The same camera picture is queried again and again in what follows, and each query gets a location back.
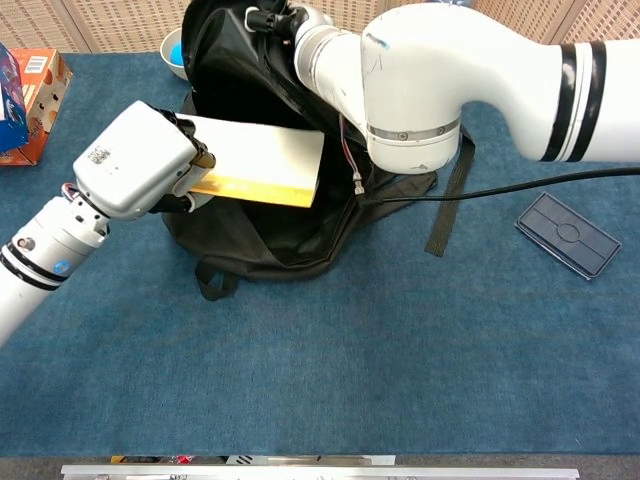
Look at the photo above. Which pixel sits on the orange cardboard box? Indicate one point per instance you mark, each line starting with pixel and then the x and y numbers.
pixel 50 85

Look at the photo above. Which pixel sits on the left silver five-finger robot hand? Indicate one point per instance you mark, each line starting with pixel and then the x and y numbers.
pixel 135 160

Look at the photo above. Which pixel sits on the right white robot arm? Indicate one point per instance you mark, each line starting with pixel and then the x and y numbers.
pixel 425 75

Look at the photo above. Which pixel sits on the blue felt table mat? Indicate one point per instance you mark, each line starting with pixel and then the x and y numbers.
pixel 320 360

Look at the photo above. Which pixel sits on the black fabric backpack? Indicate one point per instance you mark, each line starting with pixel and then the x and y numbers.
pixel 280 235

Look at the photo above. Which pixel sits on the yellow and white Lexicon book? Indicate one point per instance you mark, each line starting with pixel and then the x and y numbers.
pixel 260 155

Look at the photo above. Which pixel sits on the beige lattice folding screen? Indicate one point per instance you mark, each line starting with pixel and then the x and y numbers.
pixel 100 25

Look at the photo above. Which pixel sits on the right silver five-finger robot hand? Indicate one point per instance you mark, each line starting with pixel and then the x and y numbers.
pixel 305 17

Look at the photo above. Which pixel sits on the blue ball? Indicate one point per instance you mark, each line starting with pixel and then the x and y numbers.
pixel 176 55

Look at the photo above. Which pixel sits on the blue and white snack box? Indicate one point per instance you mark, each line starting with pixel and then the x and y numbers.
pixel 10 100

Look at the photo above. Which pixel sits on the aluminium profile rail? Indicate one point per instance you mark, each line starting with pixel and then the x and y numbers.
pixel 320 472

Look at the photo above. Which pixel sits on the beige bowl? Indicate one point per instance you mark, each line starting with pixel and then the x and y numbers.
pixel 170 65

